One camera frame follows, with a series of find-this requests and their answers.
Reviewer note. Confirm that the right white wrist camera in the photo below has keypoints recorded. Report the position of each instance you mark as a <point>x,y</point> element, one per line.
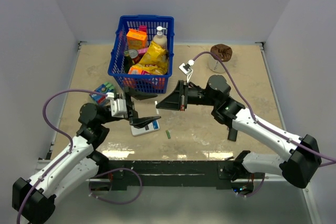
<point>186,68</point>

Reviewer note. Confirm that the black remote control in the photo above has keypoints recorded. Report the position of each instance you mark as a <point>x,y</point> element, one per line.
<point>232,134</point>

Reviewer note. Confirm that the yellow chip bag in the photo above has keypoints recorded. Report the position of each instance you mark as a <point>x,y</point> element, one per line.
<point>154,61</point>

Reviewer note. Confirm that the orange juice carton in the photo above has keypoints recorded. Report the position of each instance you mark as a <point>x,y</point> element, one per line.
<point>136,39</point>

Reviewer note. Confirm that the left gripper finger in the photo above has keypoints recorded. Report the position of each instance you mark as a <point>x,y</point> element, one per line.
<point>139,95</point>
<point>142,122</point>

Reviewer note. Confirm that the blue plastic basket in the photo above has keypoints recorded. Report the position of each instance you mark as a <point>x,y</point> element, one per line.
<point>120,64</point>

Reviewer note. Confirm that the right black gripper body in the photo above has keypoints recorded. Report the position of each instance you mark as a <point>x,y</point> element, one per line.
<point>185,91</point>

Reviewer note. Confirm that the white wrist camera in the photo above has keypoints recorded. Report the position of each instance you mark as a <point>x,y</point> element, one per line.
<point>117,104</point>
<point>186,68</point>

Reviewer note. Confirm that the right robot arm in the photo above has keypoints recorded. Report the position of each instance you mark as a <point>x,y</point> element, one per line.
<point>295,158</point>

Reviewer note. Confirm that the white cup brown lid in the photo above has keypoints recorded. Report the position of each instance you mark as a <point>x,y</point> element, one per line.
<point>224,53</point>

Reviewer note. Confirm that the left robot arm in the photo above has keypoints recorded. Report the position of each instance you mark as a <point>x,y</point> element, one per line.
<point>35,198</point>

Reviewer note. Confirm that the tin can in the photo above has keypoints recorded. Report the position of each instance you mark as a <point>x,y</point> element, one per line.
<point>133,55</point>

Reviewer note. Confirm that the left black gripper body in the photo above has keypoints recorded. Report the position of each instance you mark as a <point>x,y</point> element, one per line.
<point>130,107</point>

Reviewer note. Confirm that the green battery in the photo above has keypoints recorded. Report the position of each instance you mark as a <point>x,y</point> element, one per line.
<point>168,134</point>

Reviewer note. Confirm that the white remote control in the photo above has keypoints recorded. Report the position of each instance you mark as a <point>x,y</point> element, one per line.
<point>152,127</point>

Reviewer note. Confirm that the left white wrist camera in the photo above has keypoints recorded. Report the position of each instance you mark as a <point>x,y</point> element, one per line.
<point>117,104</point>

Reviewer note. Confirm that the orange pink snack box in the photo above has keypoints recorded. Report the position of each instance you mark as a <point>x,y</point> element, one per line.
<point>138,70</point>

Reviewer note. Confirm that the white pump bottle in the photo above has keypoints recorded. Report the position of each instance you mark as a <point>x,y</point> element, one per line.
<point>160,39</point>

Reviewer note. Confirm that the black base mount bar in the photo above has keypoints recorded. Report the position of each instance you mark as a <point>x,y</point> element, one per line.
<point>217,174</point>

